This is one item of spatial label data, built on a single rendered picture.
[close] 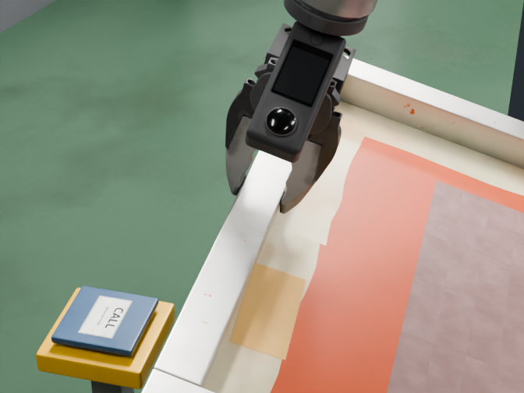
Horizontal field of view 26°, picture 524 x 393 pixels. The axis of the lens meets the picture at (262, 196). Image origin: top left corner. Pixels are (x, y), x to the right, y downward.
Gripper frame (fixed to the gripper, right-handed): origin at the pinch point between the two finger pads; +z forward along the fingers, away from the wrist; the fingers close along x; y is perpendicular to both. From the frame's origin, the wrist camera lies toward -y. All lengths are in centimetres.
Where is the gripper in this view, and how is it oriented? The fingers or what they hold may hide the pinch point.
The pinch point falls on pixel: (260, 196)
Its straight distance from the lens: 104.2
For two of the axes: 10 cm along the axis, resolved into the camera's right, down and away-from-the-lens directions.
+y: 2.5, -5.5, 8.0
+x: -9.3, -3.6, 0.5
